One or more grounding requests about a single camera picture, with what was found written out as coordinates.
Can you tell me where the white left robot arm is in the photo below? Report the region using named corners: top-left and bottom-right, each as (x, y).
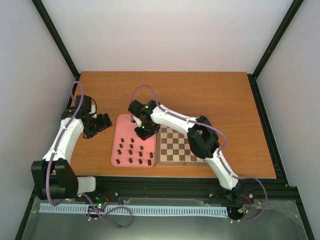
top-left (31, 95), bottom-right (112, 202)

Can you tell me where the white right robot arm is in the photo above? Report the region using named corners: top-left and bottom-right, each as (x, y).
top-left (128, 100), bottom-right (243, 203)

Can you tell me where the left controller circuit board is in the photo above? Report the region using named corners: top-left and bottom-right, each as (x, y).
top-left (89, 192), bottom-right (110, 213)

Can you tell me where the pink plastic tray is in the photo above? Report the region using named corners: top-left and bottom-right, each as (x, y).
top-left (110, 114), bottom-right (156, 168)

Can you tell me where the wooden chessboard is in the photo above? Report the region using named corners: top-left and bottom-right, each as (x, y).
top-left (155, 125), bottom-right (209, 167)

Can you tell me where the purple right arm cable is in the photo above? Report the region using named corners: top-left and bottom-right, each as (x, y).
top-left (131, 84), bottom-right (268, 223)

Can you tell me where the light blue cable duct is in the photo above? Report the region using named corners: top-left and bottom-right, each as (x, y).
top-left (38, 203), bottom-right (228, 218)

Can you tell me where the black aluminium frame rail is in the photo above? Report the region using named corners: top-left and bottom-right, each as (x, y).
top-left (86, 176), bottom-right (300, 202)

